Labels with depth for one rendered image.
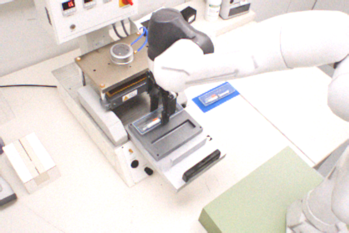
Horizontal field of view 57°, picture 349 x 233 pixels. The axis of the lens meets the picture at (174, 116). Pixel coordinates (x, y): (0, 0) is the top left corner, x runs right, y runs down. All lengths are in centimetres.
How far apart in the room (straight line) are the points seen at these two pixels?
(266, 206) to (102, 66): 73
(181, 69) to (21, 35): 105
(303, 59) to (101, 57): 72
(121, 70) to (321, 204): 73
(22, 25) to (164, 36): 92
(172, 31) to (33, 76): 98
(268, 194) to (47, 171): 78
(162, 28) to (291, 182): 73
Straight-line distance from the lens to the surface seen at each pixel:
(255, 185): 119
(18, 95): 160
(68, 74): 137
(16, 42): 165
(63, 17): 111
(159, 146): 107
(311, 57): 64
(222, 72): 68
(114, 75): 109
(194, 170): 100
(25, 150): 129
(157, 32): 81
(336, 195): 86
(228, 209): 113
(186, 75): 72
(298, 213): 111
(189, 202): 124
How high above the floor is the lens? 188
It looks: 52 degrees down
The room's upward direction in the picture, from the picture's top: 8 degrees clockwise
